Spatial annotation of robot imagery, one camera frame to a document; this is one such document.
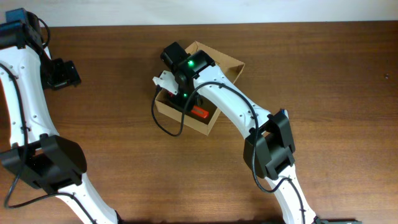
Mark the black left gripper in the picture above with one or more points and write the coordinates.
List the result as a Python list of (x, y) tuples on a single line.
[(68, 74)]

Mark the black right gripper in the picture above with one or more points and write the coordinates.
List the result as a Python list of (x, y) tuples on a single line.
[(178, 101)]

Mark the orange utility knife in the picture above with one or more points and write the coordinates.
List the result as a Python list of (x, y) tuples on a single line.
[(198, 111)]

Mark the brown cardboard box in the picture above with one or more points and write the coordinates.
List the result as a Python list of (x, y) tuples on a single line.
[(231, 67)]

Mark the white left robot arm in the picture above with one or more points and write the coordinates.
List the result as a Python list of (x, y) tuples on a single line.
[(38, 155)]

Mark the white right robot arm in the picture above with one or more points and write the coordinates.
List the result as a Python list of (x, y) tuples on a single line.
[(268, 140)]

